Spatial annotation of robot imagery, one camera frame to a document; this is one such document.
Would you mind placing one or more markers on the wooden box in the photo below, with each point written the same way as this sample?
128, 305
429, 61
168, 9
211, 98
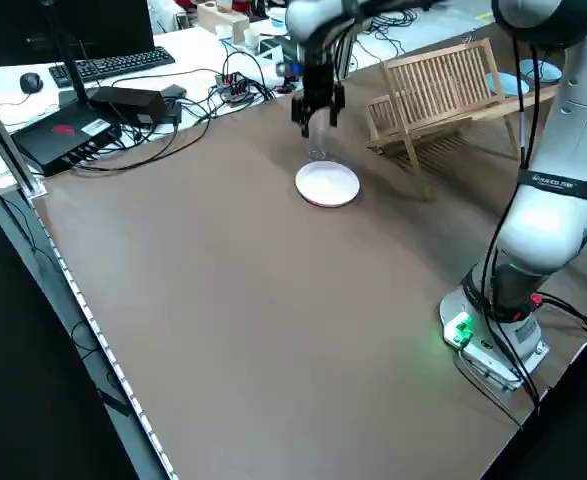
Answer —
223, 20

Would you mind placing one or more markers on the aluminium frame post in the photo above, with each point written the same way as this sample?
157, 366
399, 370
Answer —
8, 145

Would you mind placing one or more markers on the blue round plate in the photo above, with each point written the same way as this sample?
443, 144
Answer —
543, 71
509, 86

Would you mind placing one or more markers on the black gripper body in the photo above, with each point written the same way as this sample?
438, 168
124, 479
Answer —
319, 82

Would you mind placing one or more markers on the clear bottle white cap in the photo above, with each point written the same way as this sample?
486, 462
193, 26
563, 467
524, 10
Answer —
318, 150

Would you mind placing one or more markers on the wooden dish rack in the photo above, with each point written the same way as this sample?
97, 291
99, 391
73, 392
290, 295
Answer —
438, 85

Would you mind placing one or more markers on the usb hub red plugs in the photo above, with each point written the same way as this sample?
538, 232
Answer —
234, 89

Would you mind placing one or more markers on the black computer monitor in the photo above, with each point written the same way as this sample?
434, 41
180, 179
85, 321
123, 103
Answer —
113, 25

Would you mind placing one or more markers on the black power adapter brick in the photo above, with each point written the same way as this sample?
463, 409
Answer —
130, 104

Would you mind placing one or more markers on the black stand pole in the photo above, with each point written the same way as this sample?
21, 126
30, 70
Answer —
70, 55

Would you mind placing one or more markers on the pale round plate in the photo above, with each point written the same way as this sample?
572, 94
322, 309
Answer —
327, 184

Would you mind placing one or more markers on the black computer mouse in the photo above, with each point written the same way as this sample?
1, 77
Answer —
31, 82

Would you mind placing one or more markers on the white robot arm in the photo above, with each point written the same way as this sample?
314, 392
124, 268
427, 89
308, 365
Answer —
548, 225

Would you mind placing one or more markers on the black keyboard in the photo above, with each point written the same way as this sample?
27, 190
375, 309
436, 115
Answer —
118, 61

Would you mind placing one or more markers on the white cup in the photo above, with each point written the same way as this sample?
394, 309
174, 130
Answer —
251, 37

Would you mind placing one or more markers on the black box red logo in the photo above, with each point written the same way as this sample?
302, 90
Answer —
58, 137

